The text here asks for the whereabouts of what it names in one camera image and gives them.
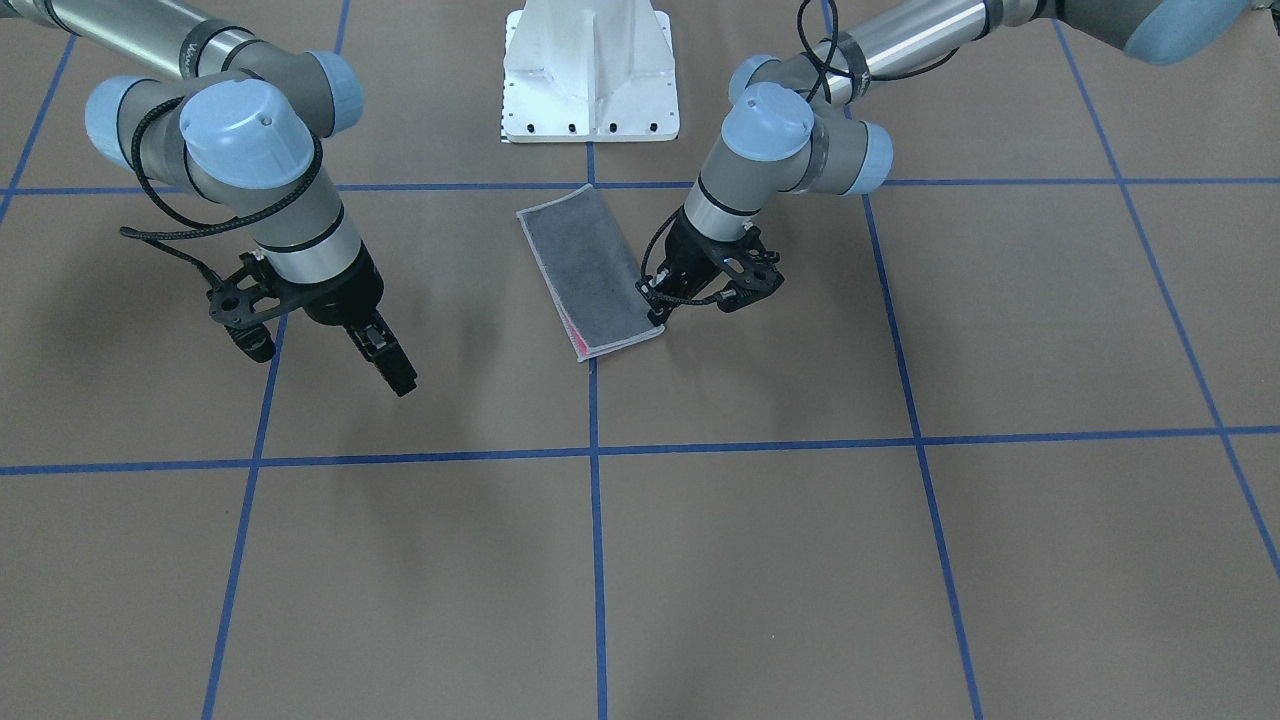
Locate pink and grey towel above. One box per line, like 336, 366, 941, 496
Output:
516, 184, 664, 363

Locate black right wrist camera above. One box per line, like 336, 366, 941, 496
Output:
207, 252, 302, 363

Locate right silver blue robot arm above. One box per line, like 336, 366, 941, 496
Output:
3, 1, 417, 396

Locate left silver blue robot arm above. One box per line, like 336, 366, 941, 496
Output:
636, 1, 1277, 325

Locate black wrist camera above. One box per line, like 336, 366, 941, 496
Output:
207, 252, 302, 363
710, 225, 785, 313

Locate white camera stand pillar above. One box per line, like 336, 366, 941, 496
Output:
500, 1, 681, 143

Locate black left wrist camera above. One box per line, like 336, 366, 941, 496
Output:
710, 225, 785, 313

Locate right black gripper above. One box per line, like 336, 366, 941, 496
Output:
302, 245, 419, 397

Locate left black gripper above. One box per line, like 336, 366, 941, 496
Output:
636, 208, 730, 327

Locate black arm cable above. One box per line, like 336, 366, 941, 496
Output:
118, 90, 325, 291

